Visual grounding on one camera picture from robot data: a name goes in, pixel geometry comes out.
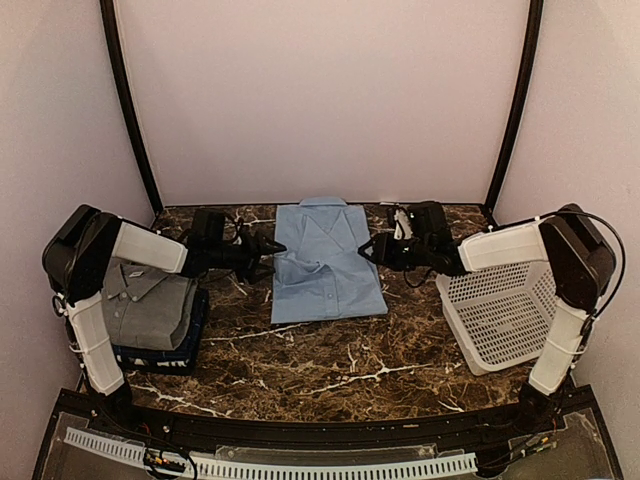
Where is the black left frame post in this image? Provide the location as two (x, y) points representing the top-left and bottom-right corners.
(99, 0), (164, 216)

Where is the black frame post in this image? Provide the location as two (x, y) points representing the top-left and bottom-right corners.
(482, 0), (544, 220)
(99, 0), (164, 216)

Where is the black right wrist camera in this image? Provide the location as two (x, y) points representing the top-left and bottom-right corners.
(388, 201), (453, 244)

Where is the black right frame post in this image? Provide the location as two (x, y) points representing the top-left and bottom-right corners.
(482, 0), (544, 220)

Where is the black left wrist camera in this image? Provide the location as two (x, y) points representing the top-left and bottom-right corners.
(187, 208), (244, 249)

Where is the folded navy plaid shirt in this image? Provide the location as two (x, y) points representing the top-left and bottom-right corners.
(113, 288), (209, 359)

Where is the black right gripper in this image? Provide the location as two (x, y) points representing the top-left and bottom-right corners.
(358, 232), (432, 272)

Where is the folded grey button shirt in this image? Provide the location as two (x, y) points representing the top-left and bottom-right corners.
(102, 260), (197, 351)

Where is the folded black printed shirt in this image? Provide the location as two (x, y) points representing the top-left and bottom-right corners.
(116, 353), (197, 376)

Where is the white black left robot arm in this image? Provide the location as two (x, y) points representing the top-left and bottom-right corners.
(42, 204), (286, 397)

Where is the white slotted cable duct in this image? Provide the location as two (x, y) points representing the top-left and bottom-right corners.
(64, 427), (477, 479)

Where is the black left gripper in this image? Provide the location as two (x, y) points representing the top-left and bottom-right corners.
(207, 230), (287, 284)

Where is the light blue long sleeve shirt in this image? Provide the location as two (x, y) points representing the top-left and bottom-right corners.
(271, 197), (388, 325)

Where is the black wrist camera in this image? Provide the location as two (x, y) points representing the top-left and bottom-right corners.
(187, 208), (244, 249)
(388, 201), (453, 244)

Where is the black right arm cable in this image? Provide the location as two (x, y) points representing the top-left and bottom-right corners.
(549, 212), (626, 361)

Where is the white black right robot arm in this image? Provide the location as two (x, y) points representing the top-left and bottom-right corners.
(358, 201), (622, 397)

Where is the white plastic mesh basket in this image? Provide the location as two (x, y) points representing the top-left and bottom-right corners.
(436, 262), (591, 396)

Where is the black front rail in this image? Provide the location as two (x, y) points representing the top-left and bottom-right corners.
(52, 384), (599, 454)

